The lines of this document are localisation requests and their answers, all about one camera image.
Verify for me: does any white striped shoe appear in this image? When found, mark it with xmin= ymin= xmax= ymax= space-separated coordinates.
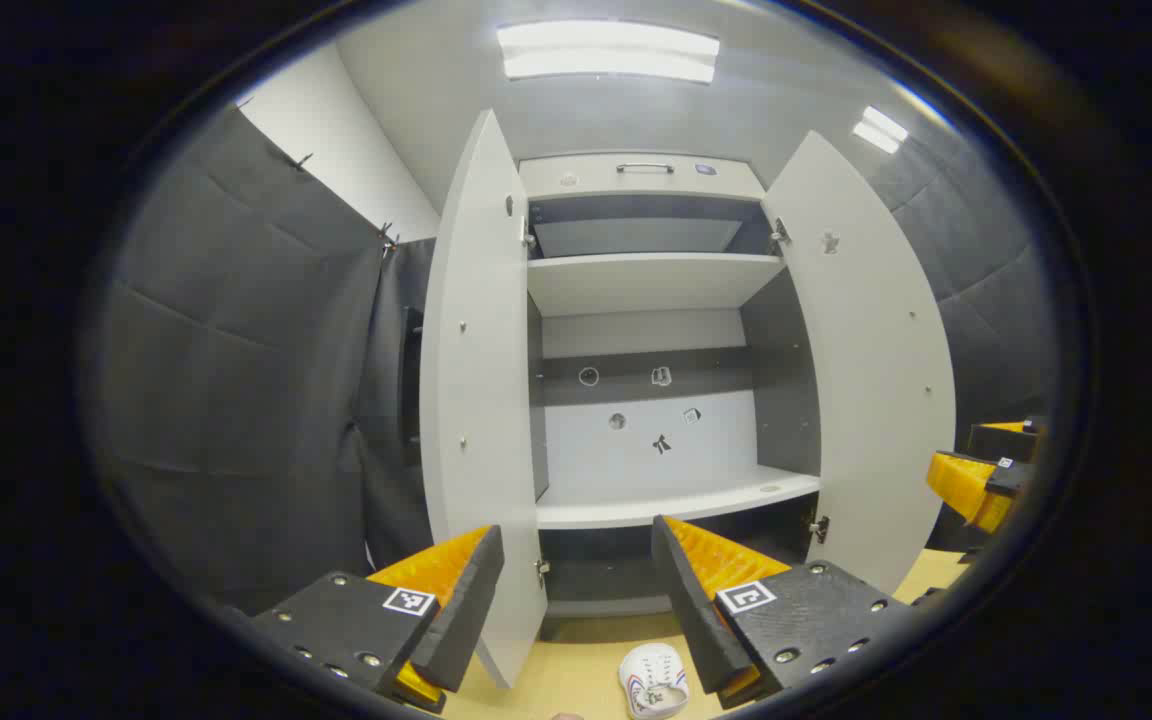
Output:
xmin=619 ymin=643 xmax=689 ymax=720

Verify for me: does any white cabinet door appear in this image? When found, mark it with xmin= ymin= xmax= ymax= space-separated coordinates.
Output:
xmin=420 ymin=108 xmax=549 ymax=689
xmin=761 ymin=130 xmax=957 ymax=601

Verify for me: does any white cabinet drawer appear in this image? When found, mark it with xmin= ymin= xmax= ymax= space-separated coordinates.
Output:
xmin=519 ymin=152 xmax=767 ymax=201

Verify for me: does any large ceiling light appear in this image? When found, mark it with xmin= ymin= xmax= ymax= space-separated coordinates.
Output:
xmin=496 ymin=20 xmax=722 ymax=84

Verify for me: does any white shoe cabinet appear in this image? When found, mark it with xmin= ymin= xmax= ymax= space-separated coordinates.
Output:
xmin=519 ymin=150 xmax=830 ymax=641

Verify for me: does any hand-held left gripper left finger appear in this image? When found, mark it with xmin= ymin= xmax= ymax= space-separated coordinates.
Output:
xmin=248 ymin=525 xmax=505 ymax=715

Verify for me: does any dark grey cabinet shelf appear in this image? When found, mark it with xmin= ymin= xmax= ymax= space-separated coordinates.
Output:
xmin=541 ymin=555 xmax=817 ymax=618

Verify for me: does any small ceiling light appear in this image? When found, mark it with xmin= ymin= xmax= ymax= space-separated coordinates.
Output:
xmin=853 ymin=105 xmax=909 ymax=155

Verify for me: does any white cabinet shelf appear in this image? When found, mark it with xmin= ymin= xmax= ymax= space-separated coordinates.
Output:
xmin=536 ymin=465 xmax=822 ymax=531
xmin=526 ymin=252 xmax=785 ymax=318

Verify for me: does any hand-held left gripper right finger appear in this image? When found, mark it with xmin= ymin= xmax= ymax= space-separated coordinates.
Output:
xmin=650 ymin=515 xmax=915 ymax=711

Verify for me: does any black door handle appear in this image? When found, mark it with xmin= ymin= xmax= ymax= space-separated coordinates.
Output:
xmin=399 ymin=305 xmax=427 ymax=468

